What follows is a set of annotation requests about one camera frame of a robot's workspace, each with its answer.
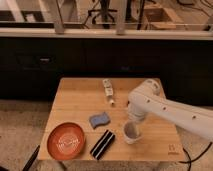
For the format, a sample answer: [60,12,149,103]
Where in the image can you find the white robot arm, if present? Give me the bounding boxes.
[128,79,213,142]

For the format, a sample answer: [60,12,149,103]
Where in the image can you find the blue wavy sponge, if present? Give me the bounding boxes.
[89,112,110,129]

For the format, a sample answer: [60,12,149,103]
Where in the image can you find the wooden table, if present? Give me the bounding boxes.
[38,78,184,161]

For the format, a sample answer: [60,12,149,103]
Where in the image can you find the black white striped box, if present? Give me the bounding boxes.
[90,130,115,160]

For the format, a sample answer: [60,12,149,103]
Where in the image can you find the orange patterned bowl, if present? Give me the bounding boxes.
[47,122,85,161]

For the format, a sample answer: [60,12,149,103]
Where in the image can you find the cardboard box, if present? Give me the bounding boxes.
[144,7,183,30]

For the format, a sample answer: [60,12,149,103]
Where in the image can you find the dark cabinet counter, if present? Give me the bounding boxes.
[0,28,213,106]

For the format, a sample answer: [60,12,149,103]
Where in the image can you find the black cable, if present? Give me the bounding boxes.
[179,141,213,171]

